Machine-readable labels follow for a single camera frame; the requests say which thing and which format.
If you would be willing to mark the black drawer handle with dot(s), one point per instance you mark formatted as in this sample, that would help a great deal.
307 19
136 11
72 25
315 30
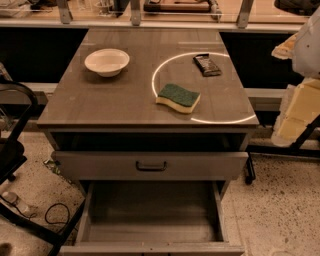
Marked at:
151 168

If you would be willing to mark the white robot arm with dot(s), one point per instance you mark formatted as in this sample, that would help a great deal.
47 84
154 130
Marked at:
306 53

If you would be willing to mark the green yellow sponge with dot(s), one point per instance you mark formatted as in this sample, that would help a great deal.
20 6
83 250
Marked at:
178 98

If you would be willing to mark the open grey lower drawer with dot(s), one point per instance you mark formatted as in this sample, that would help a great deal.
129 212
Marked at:
149 218

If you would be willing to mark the black metal stand leg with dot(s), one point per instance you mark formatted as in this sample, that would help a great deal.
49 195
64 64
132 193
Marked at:
295 148

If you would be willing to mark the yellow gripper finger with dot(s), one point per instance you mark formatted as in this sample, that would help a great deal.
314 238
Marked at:
299 107
285 50

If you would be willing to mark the grey upper drawer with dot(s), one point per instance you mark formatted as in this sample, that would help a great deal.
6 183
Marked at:
180 166

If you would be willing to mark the white bowl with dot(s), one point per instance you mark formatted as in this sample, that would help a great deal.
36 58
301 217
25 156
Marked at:
107 62

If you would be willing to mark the metal railing bench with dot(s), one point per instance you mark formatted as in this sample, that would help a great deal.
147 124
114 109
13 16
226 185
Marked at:
260 15

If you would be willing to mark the grey drawer cabinet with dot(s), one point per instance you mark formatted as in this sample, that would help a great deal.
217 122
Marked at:
88 112

